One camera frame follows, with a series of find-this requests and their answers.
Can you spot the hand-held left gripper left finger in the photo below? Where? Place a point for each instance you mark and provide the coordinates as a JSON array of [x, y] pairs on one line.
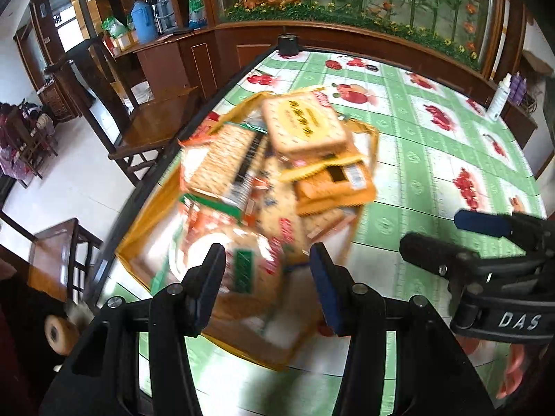
[[209, 288]]

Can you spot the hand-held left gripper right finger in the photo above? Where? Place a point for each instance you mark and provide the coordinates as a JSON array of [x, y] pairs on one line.
[[325, 294]]

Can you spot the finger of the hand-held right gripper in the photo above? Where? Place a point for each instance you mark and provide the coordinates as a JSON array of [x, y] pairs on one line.
[[433, 253], [481, 222]]

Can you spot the round cracker packet green label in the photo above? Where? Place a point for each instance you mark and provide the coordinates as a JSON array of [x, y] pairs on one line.
[[256, 268]]

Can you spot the yellow tray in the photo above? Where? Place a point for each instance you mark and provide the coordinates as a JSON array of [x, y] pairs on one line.
[[256, 342]]

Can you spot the orange square cracker packet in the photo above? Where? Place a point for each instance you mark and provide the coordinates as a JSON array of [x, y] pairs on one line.
[[199, 132]]

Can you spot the square cracker packet yellow label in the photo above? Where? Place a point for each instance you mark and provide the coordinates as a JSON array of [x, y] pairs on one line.
[[303, 121]]

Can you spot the green fruit-print tablecloth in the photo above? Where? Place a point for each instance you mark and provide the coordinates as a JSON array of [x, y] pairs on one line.
[[416, 182]]

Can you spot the white spray bottle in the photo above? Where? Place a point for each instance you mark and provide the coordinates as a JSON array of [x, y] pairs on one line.
[[498, 97]]

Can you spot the beige tape roll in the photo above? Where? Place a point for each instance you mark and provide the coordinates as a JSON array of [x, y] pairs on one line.
[[60, 333]]

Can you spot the low wooden chair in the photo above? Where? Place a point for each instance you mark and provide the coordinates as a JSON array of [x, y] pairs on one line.
[[56, 255]]

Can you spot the black round object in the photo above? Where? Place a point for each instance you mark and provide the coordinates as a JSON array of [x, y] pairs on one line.
[[288, 45]]

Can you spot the blue thermos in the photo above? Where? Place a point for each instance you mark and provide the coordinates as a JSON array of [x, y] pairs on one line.
[[143, 21]]

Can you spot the green bag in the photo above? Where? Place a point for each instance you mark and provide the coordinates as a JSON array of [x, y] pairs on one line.
[[115, 28]]

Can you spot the bottle with green label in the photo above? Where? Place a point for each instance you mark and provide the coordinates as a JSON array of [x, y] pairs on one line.
[[197, 11]]

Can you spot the clear water jug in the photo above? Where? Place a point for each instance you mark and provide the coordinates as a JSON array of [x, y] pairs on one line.
[[166, 11]]

